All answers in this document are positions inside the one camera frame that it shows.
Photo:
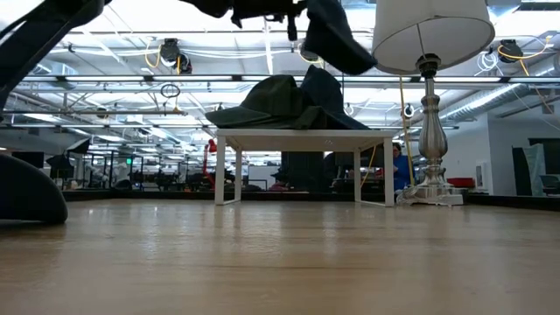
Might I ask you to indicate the person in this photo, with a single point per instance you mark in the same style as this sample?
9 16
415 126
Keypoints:
401 170

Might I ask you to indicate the white wall device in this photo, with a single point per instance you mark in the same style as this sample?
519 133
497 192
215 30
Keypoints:
480 175

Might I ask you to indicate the red box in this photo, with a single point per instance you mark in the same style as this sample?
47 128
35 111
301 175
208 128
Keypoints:
461 183

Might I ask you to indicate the silver ventilation duct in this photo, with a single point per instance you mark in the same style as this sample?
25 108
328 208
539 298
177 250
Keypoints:
481 101

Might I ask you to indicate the red background machine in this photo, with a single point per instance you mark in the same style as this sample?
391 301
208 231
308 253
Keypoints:
212 146

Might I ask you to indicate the long ceiling light rail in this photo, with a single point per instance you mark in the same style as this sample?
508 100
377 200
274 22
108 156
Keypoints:
197 79

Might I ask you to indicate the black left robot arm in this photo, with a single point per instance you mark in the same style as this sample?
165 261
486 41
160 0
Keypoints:
39 39

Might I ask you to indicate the small white shelf riser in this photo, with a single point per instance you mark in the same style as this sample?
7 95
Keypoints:
306 135

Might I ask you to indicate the blue denim cap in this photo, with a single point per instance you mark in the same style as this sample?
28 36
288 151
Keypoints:
332 100
337 39

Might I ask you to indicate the white lamp shade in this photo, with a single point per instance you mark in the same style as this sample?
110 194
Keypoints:
433 30

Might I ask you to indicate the dark navy cap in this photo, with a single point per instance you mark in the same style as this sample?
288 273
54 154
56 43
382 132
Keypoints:
26 192

